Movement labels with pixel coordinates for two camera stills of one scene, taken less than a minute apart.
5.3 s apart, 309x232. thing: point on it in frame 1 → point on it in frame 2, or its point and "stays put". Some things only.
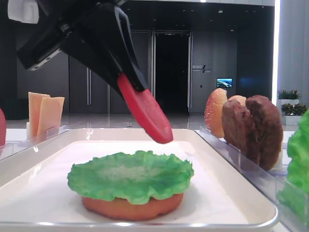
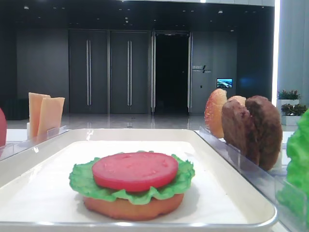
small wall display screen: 226,82 stays put
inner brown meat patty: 239,130 stays put
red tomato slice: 148,109 → 132,171
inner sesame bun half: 213,111 stays put
